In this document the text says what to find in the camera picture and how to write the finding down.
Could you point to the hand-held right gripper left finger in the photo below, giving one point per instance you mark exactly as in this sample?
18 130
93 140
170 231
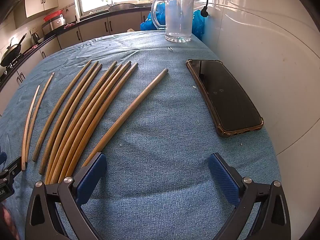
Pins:
92 177

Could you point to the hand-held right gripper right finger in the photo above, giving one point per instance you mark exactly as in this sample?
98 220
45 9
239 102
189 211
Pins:
222 180

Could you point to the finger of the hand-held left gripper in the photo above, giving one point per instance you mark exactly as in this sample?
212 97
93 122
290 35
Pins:
2 158
11 168

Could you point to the thin wooden chopstick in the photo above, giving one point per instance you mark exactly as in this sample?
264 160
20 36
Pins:
35 115
27 122

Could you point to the bunch of wooden chopsticks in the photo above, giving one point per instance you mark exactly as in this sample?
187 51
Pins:
75 130

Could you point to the thick wooden chopstick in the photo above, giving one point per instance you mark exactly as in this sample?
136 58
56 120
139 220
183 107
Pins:
56 105

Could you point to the blue tablecloth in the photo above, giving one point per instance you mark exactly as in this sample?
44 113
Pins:
162 130

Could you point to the smartphone in brown case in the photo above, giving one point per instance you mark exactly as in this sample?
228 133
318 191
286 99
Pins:
225 97

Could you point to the gas stove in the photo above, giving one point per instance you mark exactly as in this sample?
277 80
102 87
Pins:
12 66

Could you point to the black wok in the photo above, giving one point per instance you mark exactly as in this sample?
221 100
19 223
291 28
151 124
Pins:
11 52

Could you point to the steel kettle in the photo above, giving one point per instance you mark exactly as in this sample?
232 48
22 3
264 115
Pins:
35 38

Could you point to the steel rice cooker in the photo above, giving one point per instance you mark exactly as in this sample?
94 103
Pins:
53 26

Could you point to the beige lower kitchen cabinets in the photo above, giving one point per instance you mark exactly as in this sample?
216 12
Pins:
92 30

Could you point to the black kitchen countertop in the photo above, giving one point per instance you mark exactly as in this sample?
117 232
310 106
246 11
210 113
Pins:
70 26

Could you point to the pink rag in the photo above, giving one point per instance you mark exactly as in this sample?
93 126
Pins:
69 25

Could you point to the red plastic basin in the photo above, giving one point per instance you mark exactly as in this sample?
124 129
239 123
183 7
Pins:
52 17

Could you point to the blue plastic bag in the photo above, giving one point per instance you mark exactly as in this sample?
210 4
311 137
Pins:
147 25

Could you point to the clear plastic pitcher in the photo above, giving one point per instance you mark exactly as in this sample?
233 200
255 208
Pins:
178 17

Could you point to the metal basin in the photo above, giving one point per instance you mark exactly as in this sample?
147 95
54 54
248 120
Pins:
122 7

